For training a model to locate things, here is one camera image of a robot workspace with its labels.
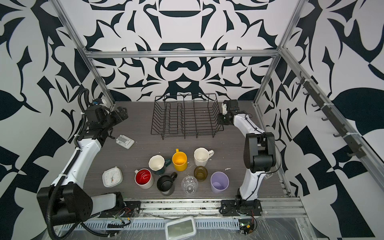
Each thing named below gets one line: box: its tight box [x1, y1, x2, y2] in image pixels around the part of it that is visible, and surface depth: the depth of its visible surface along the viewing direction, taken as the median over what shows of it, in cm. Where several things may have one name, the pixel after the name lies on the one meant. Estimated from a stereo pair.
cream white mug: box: [193, 147, 215, 167], surface depth 85 cm
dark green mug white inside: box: [148, 154, 172, 175], surface depth 83 cm
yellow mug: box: [172, 148, 188, 172], surface depth 86 cm
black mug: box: [157, 172, 178, 192], surface depth 82 cm
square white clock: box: [102, 166, 123, 188], surface depth 83 cm
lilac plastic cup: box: [210, 171, 230, 194], surface depth 74 cm
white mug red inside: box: [134, 168, 155, 190], surface depth 81 cm
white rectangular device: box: [115, 134, 135, 150], surface depth 98 cm
